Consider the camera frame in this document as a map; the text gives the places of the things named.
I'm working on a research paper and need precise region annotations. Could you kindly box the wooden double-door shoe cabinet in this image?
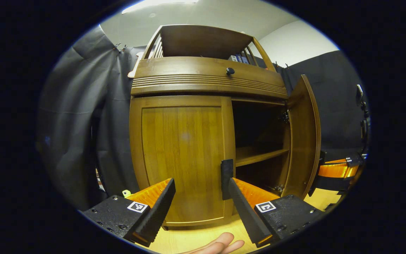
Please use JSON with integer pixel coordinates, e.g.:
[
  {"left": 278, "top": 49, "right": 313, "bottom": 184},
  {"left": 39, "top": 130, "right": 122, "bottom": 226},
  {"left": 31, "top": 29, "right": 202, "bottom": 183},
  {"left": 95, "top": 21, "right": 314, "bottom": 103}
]
[{"left": 129, "top": 24, "right": 291, "bottom": 230}]

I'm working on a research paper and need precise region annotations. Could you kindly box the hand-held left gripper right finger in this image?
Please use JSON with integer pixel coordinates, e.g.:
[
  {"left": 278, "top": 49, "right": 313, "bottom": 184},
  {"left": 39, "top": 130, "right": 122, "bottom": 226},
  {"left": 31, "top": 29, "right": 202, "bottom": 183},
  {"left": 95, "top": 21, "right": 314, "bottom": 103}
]
[{"left": 228, "top": 177, "right": 327, "bottom": 248}]

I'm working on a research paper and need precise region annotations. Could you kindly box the black backdrop cloth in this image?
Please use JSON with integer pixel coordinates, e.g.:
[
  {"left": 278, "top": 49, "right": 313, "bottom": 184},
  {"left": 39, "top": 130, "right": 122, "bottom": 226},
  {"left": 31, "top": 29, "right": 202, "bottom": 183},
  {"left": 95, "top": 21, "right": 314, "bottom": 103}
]
[{"left": 36, "top": 25, "right": 371, "bottom": 212}]

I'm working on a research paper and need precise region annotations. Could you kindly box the wooden shoe cabinet door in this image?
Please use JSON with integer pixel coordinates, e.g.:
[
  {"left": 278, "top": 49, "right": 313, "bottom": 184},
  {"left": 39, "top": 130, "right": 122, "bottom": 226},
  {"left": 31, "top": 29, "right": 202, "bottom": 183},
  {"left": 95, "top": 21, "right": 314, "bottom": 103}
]
[
  {"left": 129, "top": 96, "right": 236, "bottom": 227},
  {"left": 281, "top": 75, "right": 321, "bottom": 200}
]

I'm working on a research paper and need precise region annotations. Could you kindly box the black door handle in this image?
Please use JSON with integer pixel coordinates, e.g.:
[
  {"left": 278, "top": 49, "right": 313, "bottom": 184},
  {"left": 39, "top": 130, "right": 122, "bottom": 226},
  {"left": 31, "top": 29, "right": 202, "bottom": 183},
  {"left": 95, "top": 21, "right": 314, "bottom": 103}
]
[{"left": 221, "top": 159, "right": 234, "bottom": 200}]

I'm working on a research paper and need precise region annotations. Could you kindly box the ceiling light panel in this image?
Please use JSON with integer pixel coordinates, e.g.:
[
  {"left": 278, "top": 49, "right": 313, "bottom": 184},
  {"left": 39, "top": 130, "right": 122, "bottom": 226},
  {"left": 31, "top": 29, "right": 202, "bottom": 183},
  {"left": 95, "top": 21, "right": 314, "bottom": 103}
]
[{"left": 122, "top": 0, "right": 198, "bottom": 14}]

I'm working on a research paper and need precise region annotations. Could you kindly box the wooden inner shelf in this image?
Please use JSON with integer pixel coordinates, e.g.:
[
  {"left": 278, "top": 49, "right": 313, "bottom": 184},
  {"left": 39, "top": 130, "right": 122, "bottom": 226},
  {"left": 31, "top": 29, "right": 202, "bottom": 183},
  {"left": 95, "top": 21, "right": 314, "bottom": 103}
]
[{"left": 236, "top": 148, "right": 290, "bottom": 167}]

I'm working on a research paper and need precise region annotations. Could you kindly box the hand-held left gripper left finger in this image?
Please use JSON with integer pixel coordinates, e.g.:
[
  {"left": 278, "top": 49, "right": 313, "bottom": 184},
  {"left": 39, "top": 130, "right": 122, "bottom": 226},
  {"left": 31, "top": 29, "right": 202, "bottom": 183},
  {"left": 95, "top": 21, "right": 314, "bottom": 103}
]
[{"left": 82, "top": 178, "right": 176, "bottom": 247}]

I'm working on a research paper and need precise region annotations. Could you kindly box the wooden cabinet drawer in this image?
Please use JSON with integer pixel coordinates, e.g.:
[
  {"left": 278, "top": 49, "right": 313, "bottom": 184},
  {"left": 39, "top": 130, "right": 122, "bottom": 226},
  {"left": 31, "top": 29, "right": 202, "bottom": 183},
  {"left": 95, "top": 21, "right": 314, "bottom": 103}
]
[{"left": 131, "top": 56, "right": 289, "bottom": 100}]

